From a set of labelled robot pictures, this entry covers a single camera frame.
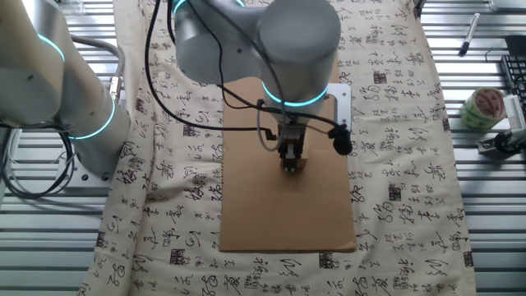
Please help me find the white marker pen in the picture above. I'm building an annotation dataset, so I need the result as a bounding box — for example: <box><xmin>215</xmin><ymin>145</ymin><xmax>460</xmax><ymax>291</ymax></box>
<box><xmin>458</xmin><ymin>12</ymin><xmax>482</xmax><ymax>58</ymax></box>

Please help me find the black floor cable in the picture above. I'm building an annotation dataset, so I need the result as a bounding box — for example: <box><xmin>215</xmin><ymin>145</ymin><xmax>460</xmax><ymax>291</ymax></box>
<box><xmin>0</xmin><ymin>124</ymin><xmax>77</xmax><ymax>201</ymax></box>

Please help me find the grey cable with metal connector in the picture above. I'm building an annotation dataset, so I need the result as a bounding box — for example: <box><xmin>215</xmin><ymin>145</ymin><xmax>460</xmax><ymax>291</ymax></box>
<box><xmin>72</xmin><ymin>35</ymin><xmax>127</xmax><ymax>104</ymax></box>

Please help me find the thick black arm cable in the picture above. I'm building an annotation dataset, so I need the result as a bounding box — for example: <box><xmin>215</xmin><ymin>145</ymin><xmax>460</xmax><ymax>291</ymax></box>
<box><xmin>144</xmin><ymin>0</ymin><xmax>277</xmax><ymax>141</ymax></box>

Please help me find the white floor cable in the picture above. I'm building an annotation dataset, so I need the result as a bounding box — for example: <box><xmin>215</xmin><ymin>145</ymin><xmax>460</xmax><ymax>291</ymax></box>
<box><xmin>7</xmin><ymin>135</ymin><xmax>77</xmax><ymax>195</ymax></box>

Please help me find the black keyboard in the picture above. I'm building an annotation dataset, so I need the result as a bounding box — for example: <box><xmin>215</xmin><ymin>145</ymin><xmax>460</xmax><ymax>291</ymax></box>
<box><xmin>500</xmin><ymin>54</ymin><xmax>526</xmax><ymax>108</ymax></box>

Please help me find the brown cardboard sheet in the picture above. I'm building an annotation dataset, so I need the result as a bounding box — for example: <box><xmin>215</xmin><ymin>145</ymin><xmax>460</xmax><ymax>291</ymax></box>
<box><xmin>219</xmin><ymin>57</ymin><xmax>358</xmax><ymax>254</ymax></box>

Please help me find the black camera cable bundle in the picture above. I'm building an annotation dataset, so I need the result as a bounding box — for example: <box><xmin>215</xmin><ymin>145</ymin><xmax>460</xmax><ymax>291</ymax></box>
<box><xmin>187</xmin><ymin>0</ymin><xmax>353</xmax><ymax>156</ymax></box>

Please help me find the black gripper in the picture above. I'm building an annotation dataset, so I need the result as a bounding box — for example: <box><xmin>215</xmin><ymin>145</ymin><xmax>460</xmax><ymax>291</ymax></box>
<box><xmin>277</xmin><ymin>122</ymin><xmax>307</xmax><ymax>173</ymax></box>

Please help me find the camera stand clamp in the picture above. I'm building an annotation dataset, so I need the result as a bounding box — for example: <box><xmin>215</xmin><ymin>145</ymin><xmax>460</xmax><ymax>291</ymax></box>
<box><xmin>476</xmin><ymin>127</ymin><xmax>526</xmax><ymax>157</ymax></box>

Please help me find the packing tape roll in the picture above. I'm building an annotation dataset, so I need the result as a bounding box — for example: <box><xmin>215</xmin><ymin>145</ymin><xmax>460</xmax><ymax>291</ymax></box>
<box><xmin>459</xmin><ymin>86</ymin><xmax>509</xmax><ymax>133</ymax></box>

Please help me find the small wooden block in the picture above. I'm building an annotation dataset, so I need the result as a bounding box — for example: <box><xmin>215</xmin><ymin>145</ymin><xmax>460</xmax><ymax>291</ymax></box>
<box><xmin>280</xmin><ymin>143</ymin><xmax>310</xmax><ymax>173</ymax></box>

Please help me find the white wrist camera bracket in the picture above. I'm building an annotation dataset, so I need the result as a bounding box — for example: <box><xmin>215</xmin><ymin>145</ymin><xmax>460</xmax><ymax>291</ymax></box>
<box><xmin>326</xmin><ymin>83</ymin><xmax>353</xmax><ymax>129</ymax></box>

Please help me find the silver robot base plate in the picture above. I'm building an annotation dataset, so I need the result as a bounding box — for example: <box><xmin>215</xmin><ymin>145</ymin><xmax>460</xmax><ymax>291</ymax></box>
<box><xmin>55</xmin><ymin>155</ymin><xmax>113</xmax><ymax>191</ymax></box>

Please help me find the calligraphy print cloth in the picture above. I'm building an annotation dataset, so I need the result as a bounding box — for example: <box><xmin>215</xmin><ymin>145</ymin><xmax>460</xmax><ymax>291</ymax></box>
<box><xmin>77</xmin><ymin>0</ymin><xmax>478</xmax><ymax>296</ymax></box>

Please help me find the black rectangular object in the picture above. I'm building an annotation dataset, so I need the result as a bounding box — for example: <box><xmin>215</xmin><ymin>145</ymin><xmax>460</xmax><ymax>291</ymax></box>
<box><xmin>504</xmin><ymin>35</ymin><xmax>526</xmax><ymax>57</ymax></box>

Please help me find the silver finned camera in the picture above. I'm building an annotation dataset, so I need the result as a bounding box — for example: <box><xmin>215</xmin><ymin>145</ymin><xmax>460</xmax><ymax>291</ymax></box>
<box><xmin>501</xmin><ymin>93</ymin><xmax>526</xmax><ymax>132</ymax></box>

